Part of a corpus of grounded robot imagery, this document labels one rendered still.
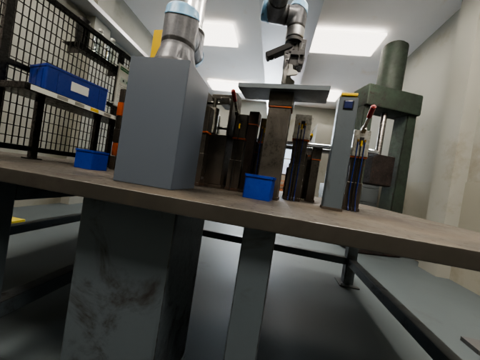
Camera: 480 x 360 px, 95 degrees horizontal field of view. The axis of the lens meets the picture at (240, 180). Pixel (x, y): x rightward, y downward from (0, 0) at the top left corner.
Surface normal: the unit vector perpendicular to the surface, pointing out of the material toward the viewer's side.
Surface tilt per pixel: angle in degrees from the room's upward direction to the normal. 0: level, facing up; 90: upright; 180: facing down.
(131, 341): 90
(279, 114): 90
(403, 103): 90
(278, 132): 90
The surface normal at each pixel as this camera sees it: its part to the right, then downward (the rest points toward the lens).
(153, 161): -0.14, -0.01
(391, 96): 0.14, 0.04
